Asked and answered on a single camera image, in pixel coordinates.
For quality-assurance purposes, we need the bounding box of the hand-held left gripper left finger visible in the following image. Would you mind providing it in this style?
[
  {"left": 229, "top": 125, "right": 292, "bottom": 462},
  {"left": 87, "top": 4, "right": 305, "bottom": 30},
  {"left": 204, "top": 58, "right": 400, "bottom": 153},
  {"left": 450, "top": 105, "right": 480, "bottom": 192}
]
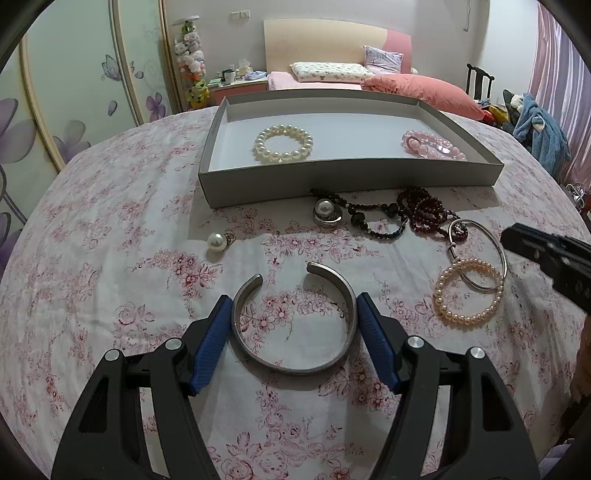
[{"left": 51, "top": 294, "right": 234, "bottom": 480}]

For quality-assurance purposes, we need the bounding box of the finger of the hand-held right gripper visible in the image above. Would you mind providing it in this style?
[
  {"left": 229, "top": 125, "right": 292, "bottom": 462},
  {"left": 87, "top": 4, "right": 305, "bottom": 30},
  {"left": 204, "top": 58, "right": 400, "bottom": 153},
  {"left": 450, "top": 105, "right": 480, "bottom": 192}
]
[{"left": 501, "top": 223, "right": 591, "bottom": 319}]

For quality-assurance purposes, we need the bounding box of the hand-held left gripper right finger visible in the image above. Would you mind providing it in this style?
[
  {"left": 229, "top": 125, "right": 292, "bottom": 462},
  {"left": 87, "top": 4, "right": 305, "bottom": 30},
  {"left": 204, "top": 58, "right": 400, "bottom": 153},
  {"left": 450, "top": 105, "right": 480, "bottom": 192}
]
[{"left": 355, "top": 292, "right": 541, "bottom": 480}]

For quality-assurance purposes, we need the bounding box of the pink pearl bracelet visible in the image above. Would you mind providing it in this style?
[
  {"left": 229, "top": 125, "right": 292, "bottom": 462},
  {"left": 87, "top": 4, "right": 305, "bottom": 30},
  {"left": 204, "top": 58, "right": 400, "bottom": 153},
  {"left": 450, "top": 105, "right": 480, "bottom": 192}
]
[{"left": 434, "top": 258, "right": 505, "bottom": 328}]

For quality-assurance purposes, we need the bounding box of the wide silver cuff bangle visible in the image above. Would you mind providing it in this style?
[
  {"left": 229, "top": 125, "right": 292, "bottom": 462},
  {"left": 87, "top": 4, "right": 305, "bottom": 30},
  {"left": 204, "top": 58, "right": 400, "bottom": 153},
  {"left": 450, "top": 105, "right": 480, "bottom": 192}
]
[{"left": 231, "top": 261, "right": 358, "bottom": 376}]

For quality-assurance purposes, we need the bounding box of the pearl pendant with hook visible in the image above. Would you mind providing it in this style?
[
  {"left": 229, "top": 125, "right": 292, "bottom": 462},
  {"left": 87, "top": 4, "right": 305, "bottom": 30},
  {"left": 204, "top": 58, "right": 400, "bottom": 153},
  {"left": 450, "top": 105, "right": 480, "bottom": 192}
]
[{"left": 206, "top": 231, "right": 237, "bottom": 252}]

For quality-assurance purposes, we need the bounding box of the thin silver bangle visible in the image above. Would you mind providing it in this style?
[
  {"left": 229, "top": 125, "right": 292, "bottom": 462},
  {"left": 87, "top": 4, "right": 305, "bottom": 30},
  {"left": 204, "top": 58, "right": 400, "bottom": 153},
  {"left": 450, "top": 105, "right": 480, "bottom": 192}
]
[{"left": 448, "top": 219, "right": 509, "bottom": 294}]

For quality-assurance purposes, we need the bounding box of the black bead necklace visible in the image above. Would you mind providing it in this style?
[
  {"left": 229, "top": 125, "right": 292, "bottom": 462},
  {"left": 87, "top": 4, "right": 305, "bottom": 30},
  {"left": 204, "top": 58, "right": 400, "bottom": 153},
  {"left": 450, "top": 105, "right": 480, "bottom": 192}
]
[{"left": 309, "top": 187, "right": 411, "bottom": 241}]

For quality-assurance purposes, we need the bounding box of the dark red bead bracelet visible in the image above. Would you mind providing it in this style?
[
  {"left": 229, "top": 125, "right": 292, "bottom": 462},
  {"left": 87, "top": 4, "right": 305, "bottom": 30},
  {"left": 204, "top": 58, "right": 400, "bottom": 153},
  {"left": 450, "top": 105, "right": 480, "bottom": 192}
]
[{"left": 397, "top": 187, "right": 469, "bottom": 243}]

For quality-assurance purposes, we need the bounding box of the pearl ornament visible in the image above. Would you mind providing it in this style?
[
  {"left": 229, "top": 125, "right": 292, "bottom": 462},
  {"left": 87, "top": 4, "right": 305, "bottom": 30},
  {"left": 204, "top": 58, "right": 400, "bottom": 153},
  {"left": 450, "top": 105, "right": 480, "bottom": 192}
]
[{"left": 313, "top": 198, "right": 345, "bottom": 228}]

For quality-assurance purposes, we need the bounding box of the grey cardboard tray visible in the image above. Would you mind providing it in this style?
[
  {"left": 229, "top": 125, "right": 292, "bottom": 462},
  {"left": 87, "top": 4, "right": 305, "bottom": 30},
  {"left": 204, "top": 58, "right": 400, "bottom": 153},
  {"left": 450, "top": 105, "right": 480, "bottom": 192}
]
[{"left": 198, "top": 88, "right": 505, "bottom": 209}]

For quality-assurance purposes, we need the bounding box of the blue bathrobe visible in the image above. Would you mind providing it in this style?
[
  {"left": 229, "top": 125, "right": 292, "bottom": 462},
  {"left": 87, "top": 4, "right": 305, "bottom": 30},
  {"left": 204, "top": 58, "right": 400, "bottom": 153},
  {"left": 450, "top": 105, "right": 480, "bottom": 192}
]
[{"left": 512, "top": 92, "right": 571, "bottom": 171}]

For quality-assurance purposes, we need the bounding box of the pink floral tablecloth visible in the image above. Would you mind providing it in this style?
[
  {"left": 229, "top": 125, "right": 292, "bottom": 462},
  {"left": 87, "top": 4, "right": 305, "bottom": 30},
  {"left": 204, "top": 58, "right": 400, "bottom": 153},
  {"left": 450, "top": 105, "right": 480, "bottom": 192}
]
[{"left": 0, "top": 99, "right": 591, "bottom": 480}]

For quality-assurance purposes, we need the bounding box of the colourful clothes pile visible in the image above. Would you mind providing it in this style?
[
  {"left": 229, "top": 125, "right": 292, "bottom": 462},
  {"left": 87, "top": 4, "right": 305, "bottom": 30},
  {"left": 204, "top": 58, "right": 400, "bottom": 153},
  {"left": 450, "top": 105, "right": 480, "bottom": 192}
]
[{"left": 480, "top": 99, "right": 513, "bottom": 125}]

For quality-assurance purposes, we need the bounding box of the pink curtain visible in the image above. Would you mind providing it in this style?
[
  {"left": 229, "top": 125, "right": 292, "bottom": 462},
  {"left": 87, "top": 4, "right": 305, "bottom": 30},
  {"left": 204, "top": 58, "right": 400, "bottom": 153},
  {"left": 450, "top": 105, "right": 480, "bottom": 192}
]
[{"left": 526, "top": 0, "right": 591, "bottom": 185}]

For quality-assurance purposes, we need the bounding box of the dark wooden chair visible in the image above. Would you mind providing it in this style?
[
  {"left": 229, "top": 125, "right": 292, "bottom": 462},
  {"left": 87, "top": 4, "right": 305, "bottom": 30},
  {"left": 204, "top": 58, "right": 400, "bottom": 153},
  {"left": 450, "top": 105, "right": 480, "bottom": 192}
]
[{"left": 465, "top": 63, "right": 496, "bottom": 100}]

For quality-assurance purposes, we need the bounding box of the pink folded quilt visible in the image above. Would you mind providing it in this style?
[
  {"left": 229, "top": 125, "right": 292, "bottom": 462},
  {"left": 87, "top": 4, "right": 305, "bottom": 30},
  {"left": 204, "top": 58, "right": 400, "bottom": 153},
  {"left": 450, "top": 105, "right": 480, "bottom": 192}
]
[{"left": 361, "top": 74, "right": 485, "bottom": 121}]

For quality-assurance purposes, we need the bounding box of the pink and cream nightstand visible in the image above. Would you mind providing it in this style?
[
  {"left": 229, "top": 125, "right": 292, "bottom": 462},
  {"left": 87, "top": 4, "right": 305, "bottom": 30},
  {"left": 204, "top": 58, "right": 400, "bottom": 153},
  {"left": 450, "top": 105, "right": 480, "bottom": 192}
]
[{"left": 208, "top": 76, "right": 269, "bottom": 107}]

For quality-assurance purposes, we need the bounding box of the lilac pillow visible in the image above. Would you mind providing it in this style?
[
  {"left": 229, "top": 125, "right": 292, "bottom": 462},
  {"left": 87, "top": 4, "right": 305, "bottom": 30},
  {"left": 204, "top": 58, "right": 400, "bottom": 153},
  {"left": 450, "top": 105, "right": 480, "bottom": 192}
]
[{"left": 363, "top": 45, "right": 404, "bottom": 75}]

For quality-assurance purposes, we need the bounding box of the floral white pillow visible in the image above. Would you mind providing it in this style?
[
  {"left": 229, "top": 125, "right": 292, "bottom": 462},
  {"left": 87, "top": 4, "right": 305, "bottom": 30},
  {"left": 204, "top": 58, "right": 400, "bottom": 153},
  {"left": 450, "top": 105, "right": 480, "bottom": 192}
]
[{"left": 290, "top": 61, "right": 376, "bottom": 85}]

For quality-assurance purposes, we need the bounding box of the wardrobe with purple flower doors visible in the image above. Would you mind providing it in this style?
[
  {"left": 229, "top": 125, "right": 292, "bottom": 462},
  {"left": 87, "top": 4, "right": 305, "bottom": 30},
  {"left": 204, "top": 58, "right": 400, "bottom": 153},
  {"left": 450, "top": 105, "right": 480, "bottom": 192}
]
[{"left": 0, "top": 0, "right": 185, "bottom": 259}]

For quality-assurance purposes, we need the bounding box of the stack of plush toys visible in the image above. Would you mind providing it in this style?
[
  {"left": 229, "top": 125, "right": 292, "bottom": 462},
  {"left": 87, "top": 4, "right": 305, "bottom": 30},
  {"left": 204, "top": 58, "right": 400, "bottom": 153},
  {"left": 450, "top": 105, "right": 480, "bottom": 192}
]
[{"left": 173, "top": 16, "right": 211, "bottom": 110}]

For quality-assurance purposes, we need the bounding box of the bed with cream headboard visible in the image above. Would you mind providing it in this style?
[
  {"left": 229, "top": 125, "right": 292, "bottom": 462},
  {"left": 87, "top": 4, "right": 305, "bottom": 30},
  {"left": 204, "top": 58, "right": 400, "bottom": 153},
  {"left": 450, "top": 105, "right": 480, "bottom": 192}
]
[{"left": 263, "top": 18, "right": 416, "bottom": 93}]

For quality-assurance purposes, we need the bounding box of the metal wire rack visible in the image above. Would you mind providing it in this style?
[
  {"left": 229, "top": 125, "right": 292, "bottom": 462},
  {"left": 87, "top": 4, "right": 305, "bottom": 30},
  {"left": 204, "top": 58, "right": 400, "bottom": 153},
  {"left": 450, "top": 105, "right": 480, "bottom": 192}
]
[{"left": 566, "top": 182, "right": 589, "bottom": 208}]

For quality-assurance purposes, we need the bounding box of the pink bead bracelet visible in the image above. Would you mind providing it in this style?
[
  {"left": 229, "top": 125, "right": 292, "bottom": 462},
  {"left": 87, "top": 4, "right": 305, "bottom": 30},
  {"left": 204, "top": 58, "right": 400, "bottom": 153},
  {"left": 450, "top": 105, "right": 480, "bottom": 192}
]
[{"left": 401, "top": 130, "right": 468, "bottom": 161}]

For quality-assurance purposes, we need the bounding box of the white pearl bracelet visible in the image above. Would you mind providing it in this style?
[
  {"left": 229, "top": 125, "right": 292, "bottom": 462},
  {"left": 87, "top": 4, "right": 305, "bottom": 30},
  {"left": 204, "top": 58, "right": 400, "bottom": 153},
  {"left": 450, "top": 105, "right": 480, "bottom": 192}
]
[{"left": 253, "top": 124, "right": 315, "bottom": 165}]

